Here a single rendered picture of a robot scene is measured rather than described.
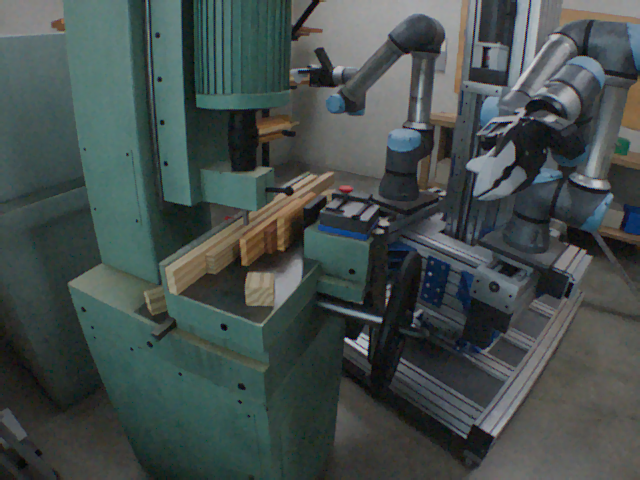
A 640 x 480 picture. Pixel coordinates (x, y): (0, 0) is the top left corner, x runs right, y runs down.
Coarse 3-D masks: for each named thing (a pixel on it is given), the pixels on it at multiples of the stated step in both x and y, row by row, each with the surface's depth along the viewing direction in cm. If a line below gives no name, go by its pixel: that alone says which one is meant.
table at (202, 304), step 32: (288, 256) 80; (192, 288) 68; (224, 288) 68; (288, 288) 69; (320, 288) 79; (352, 288) 76; (192, 320) 67; (224, 320) 63; (256, 320) 61; (288, 320) 69
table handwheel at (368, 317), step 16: (416, 256) 71; (400, 272) 66; (416, 272) 80; (400, 288) 64; (416, 288) 84; (320, 304) 79; (336, 304) 78; (352, 304) 78; (400, 304) 63; (352, 320) 78; (368, 320) 76; (384, 320) 62; (400, 320) 73; (384, 336) 62; (400, 336) 73; (384, 352) 62; (400, 352) 84; (384, 368) 63; (384, 384) 67
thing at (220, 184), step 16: (208, 176) 75; (224, 176) 74; (240, 176) 72; (256, 176) 71; (272, 176) 77; (208, 192) 77; (224, 192) 75; (240, 192) 74; (256, 192) 72; (256, 208) 74
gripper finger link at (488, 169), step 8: (512, 144) 48; (504, 152) 47; (512, 152) 48; (472, 160) 52; (480, 160) 50; (488, 160) 47; (496, 160) 47; (504, 160) 47; (512, 160) 48; (472, 168) 50; (480, 168) 49; (488, 168) 47; (496, 168) 47; (480, 176) 48; (488, 176) 47; (496, 176) 47; (480, 184) 47; (488, 184) 47; (480, 192) 47
